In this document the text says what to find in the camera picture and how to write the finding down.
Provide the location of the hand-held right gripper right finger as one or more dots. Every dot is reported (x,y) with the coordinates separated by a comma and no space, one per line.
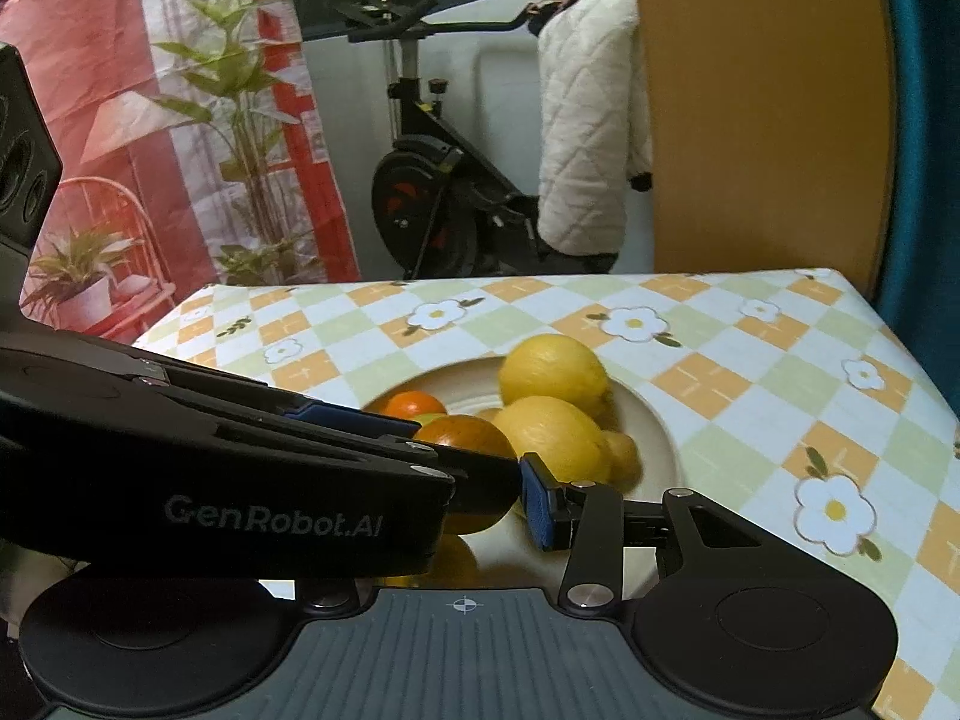
(538,510)

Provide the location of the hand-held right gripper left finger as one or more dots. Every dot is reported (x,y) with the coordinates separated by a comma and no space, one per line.
(330,600)

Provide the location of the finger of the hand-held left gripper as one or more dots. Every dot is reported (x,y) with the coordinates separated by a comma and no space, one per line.
(337,420)
(262,510)

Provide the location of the beige plate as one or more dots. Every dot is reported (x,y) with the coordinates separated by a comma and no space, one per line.
(517,570)

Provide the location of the large yellow lemon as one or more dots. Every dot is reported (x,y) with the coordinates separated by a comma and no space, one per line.
(555,439)

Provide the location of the bright orange mandarin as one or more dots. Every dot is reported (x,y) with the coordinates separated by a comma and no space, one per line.
(411,405)

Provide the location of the small yellow lemon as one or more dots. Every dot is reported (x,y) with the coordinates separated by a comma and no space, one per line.
(555,375)

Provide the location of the checkered flower tablecloth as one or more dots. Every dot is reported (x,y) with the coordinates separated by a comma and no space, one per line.
(750,427)

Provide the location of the black exercise bike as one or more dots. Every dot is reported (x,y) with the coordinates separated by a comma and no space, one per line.
(420,195)

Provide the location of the white quilted jacket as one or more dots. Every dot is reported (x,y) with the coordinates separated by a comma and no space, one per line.
(592,127)

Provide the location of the wooden board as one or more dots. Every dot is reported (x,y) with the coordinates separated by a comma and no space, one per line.
(750,90)

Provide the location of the blue curtain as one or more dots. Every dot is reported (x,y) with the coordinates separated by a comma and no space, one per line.
(930,202)

